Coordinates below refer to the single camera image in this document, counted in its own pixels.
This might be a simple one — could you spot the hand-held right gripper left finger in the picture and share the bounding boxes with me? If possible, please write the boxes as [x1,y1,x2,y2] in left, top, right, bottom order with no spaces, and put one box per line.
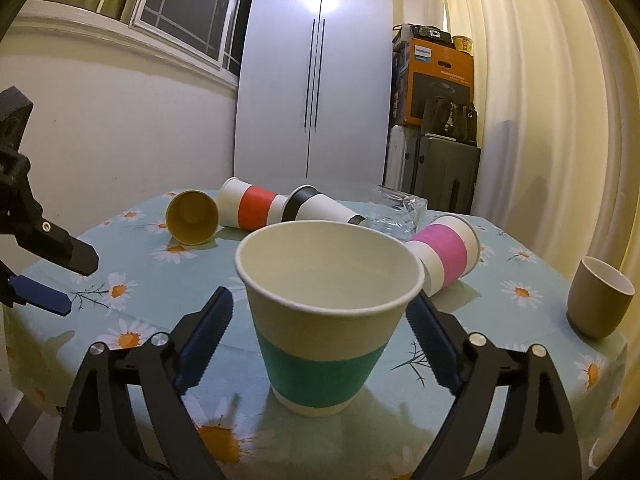
[52,286,236,480]

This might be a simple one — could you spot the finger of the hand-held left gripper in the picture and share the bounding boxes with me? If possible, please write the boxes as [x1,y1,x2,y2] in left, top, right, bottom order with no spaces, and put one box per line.
[0,259,71,317]
[0,152,100,277]

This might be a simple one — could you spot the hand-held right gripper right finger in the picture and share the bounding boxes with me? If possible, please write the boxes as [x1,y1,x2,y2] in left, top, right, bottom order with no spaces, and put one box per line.
[405,291,584,480]

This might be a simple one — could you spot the green band paper cup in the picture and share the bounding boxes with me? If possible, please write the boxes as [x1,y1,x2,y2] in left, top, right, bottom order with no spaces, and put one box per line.
[235,221,426,417]

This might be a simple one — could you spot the pink band paper cup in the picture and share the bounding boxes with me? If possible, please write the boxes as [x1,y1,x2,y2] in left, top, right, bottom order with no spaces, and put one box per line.
[406,214,482,295]

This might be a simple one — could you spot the yellow cup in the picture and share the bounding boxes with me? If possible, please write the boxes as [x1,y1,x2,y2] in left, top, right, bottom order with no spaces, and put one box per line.
[165,189,221,246]

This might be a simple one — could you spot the clear glass cup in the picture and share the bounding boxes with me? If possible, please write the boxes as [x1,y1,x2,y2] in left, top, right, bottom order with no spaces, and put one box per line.
[367,185,429,241]

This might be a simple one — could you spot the red band paper cup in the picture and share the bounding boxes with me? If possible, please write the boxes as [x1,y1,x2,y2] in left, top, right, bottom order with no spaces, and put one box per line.
[218,177,291,232]

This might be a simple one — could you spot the tan ceramic cup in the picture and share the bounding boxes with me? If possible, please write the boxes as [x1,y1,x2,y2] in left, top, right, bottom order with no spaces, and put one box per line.
[566,256,636,339]

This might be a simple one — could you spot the black band paper cup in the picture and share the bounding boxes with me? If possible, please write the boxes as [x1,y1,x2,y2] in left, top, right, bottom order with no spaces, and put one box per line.
[280,185,368,228]

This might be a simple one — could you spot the daisy print tablecloth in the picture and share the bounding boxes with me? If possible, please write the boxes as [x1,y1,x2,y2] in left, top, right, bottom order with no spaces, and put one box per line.
[0,191,629,480]

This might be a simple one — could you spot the dark grey suitcase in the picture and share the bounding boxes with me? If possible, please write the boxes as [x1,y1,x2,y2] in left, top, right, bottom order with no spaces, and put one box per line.
[412,134,482,215]

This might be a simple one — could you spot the silver suitcase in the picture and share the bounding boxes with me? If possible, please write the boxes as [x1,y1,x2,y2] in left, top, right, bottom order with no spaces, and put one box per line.
[384,124,426,194]

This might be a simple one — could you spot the black handbag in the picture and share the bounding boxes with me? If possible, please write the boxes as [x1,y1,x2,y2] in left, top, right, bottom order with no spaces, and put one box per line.
[421,96,478,147]

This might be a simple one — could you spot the cream curtain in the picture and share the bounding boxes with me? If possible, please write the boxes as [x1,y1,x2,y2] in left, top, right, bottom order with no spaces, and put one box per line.
[442,0,640,306]

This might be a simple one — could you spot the grey wardrobe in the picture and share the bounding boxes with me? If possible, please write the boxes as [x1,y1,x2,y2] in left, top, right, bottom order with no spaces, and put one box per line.
[233,0,394,194]

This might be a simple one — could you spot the orange cardboard box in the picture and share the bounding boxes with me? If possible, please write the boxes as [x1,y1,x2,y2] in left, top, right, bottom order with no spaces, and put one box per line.
[402,37,475,128]

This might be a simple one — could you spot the black bag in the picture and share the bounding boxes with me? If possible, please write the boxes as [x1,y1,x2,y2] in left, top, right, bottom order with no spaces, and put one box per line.
[392,23,453,44]

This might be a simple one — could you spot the white frame window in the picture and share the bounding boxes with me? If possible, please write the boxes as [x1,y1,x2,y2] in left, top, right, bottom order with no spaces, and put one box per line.
[30,0,261,79]

